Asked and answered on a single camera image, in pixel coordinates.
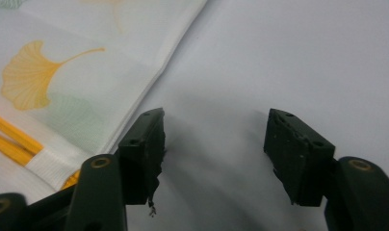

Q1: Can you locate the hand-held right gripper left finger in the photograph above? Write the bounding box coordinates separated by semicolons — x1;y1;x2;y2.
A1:
65;107;167;231

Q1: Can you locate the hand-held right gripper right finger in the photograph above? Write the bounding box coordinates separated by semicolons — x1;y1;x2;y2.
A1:
263;108;389;231

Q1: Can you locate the white leaf print cloth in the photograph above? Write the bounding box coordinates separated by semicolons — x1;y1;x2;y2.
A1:
0;0;210;204

